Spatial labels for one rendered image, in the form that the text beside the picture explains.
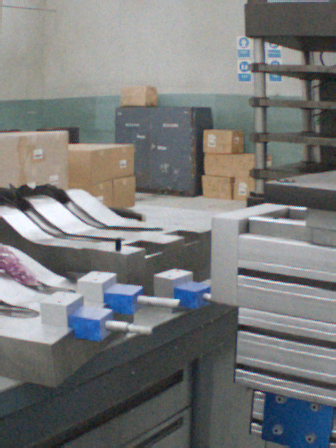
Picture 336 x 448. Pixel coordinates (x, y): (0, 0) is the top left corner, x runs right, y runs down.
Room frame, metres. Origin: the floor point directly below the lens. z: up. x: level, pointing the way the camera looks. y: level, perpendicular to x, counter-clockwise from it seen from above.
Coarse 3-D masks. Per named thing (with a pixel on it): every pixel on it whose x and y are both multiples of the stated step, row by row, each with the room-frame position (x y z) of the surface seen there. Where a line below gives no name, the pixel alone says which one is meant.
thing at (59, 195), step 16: (0, 192) 1.20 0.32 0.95; (16, 192) 1.20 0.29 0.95; (32, 192) 1.26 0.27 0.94; (48, 192) 1.25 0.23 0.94; (64, 192) 1.28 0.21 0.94; (32, 208) 1.17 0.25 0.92; (80, 208) 1.25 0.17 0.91; (48, 224) 1.15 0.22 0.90; (96, 224) 1.22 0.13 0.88; (96, 240) 1.04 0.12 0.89; (112, 240) 1.06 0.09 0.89
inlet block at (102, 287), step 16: (96, 272) 0.86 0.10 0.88; (80, 288) 0.82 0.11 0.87; (96, 288) 0.81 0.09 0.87; (112, 288) 0.83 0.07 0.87; (128, 288) 0.83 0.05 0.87; (112, 304) 0.81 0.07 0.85; (128, 304) 0.80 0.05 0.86; (144, 304) 0.81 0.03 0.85; (160, 304) 0.81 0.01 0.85; (176, 304) 0.80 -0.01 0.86
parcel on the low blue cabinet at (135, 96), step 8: (128, 88) 8.51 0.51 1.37; (136, 88) 8.43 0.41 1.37; (144, 88) 8.37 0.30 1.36; (152, 88) 8.49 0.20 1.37; (128, 96) 8.49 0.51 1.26; (136, 96) 8.41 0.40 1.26; (144, 96) 8.37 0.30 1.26; (152, 96) 8.48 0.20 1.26; (128, 104) 8.50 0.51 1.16; (136, 104) 8.42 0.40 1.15; (144, 104) 8.37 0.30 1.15; (152, 104) 8.50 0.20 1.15
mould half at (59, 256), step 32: (0, 224) 1.10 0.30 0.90; (32, 224) 1.12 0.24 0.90; (64, 224) 1.16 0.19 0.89; (128, 224) 1.22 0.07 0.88; (160, 224) 1.20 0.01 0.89; (32, 256) 1.06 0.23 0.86; (64, 256) 1.01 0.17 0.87; (96, 256) 0.97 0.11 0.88; (128, 256) 0.94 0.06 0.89; (160, 256) 1.01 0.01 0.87; (192, 256) 1.09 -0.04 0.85
